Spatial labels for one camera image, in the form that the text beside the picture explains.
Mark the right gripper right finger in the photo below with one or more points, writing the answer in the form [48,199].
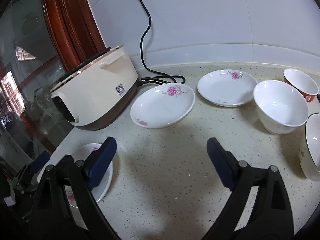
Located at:
[271,216]

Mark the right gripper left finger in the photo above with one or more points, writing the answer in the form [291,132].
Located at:
[51,215]

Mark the oval floral white plate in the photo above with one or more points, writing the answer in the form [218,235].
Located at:
[101,179]

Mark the large floral white plate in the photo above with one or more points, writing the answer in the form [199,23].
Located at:
[162,106]

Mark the white speckled bowl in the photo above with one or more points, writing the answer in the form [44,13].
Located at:
[309,148]

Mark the plain white bowl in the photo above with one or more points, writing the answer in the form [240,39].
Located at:
[281,108]

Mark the cream electric cooker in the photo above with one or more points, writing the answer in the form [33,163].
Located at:
[93,95]

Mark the glass cabinet door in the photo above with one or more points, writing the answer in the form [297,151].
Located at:
[30,65]

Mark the small floral white plate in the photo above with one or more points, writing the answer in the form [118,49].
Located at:
[227,88]

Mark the red white bowl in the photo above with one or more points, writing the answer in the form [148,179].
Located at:
[305,84]

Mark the red wooden door frame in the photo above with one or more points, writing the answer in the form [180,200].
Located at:
[73,30]

